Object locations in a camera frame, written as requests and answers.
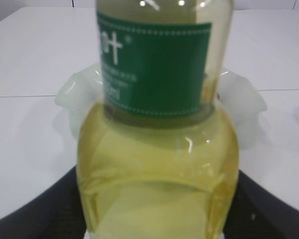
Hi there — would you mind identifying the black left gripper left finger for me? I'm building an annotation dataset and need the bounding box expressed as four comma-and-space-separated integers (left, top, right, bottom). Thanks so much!
0, 167, 87, 239

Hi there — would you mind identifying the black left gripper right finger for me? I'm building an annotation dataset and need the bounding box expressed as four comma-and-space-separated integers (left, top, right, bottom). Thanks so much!
223, 171, 299, 239

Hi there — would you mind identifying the yellow liquid plastic bottle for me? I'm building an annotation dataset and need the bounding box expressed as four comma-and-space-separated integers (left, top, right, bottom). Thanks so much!
76, 0, 239, 239

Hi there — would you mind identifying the green wavy glass plate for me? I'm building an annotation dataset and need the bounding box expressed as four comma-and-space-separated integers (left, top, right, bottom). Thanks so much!
55, 63, 267, 149

